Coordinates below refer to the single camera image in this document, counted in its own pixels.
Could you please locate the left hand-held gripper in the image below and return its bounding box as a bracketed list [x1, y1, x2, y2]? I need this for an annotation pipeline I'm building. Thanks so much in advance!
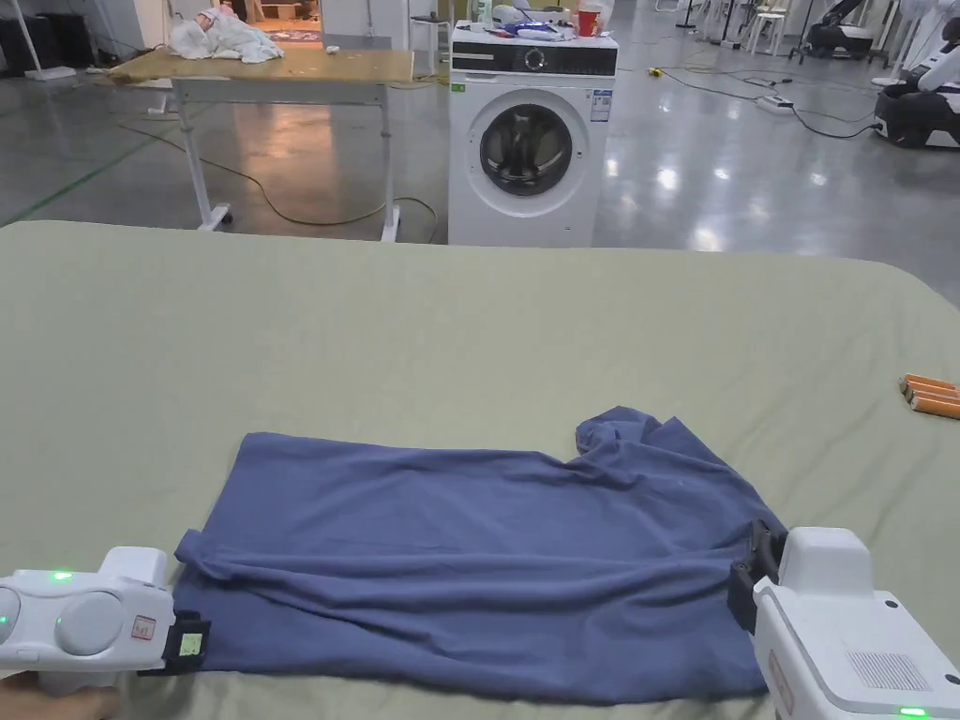
[0, 547, 214, 698]

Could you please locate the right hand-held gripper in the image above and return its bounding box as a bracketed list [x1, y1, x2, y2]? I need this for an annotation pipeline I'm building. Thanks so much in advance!
[727, 517, 960, 720]

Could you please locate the dark blue shirt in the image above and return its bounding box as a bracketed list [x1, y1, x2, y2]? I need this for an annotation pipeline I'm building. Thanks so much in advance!
[173, 405, 790, 708]

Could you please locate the person's left hand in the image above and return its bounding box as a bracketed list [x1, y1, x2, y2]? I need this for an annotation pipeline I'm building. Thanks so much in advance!
[0, 670, 123, 720]

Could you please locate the bed with pale green sheet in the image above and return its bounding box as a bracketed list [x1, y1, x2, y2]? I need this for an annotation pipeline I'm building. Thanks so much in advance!
[0, 219, 960, 720]

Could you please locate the white washing machine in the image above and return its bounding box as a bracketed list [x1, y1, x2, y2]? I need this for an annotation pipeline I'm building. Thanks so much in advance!
[446, 0, 621, 248]

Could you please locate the white and black robot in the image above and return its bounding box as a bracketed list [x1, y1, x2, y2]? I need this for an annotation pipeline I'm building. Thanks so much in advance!
[793, 0, 876, 61]
[872, 16, 960, 150]

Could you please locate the white stool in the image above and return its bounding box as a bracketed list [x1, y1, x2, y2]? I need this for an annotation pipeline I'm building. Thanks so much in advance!
[409, 13, 453, 78]
[748, 10, 786, 58]

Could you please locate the white standing fan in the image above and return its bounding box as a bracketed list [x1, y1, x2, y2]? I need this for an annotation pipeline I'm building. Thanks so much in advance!
[869, 0, 938, 88]

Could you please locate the yellow floor cable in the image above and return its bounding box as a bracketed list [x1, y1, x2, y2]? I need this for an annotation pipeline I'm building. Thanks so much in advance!
[224, 168, 440, 245]

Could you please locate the wooden table with white frame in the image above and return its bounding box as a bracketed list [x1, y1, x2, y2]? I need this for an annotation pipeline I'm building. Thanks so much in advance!
[96, 6, 416, 244]

